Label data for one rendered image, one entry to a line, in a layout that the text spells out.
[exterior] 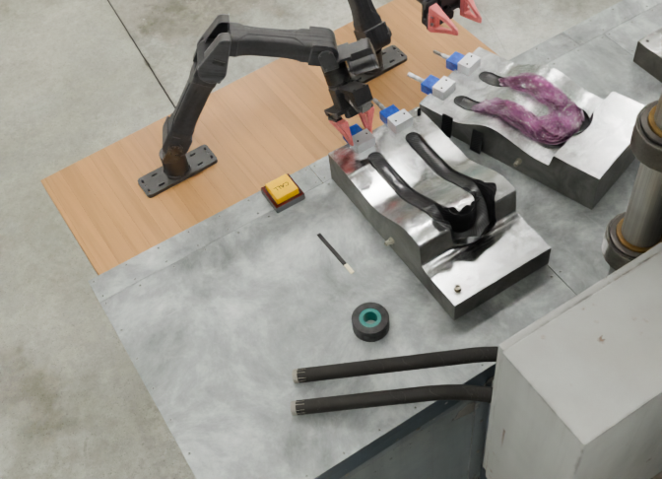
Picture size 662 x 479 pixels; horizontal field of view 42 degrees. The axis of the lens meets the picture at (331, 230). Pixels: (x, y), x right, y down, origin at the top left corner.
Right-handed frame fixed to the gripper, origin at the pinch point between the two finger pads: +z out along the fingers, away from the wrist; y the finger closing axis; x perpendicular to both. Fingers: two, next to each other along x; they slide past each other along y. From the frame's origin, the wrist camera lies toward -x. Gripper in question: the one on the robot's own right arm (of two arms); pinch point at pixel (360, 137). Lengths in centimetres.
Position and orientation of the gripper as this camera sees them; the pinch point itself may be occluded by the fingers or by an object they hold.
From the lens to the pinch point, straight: 207.9
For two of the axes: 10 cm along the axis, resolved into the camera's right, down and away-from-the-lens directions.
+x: -4.2, -2.6, 8.7
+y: 8.4, -4.7, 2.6
